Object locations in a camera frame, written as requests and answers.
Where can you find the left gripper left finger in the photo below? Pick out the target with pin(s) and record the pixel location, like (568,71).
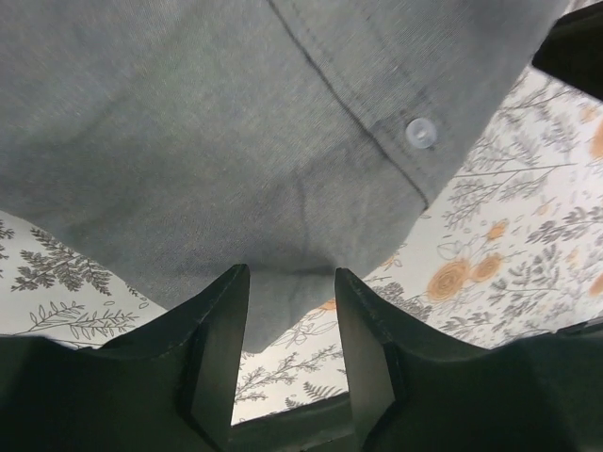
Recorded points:
(168,385)

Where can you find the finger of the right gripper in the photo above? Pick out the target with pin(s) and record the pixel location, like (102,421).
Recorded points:
(572,50)

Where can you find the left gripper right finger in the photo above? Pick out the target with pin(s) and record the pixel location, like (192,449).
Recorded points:
(414,388)

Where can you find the grey long sleeve shirt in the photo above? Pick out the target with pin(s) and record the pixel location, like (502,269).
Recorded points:
(170,140)

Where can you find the floral table cloth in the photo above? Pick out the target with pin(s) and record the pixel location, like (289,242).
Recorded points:
(511,248)

